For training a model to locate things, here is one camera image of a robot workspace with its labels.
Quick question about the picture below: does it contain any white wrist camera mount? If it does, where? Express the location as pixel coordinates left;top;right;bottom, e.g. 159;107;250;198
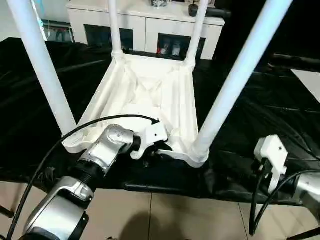
130;120;168;161
254;135;289;196

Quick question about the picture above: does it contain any white low cabinet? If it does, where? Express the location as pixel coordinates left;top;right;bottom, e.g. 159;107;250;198
66;0;226;61

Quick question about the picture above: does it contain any black handheld device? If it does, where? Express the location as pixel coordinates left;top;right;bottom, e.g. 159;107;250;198
189;4;233;20

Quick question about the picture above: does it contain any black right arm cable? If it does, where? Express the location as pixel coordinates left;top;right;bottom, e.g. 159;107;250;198
249;167;320;237

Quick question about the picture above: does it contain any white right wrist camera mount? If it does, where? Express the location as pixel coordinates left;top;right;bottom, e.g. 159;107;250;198
254;135;289;196

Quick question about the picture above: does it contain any dark clutter pile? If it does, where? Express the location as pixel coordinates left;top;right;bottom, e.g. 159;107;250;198
151;0;172;8

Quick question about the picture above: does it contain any black work mat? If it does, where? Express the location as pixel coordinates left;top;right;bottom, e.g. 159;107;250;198
0;36;320;206

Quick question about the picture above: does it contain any black folding stand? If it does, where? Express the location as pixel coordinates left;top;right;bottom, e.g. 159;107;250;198
0;205;16;221

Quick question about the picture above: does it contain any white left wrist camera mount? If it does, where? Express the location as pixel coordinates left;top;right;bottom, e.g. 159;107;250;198
130;120;168;161

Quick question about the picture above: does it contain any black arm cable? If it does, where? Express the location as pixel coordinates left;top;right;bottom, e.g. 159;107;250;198
5;114;160;240
249;167;320;237

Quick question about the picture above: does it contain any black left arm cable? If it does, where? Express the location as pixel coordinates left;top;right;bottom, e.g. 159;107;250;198
5;114;160;240

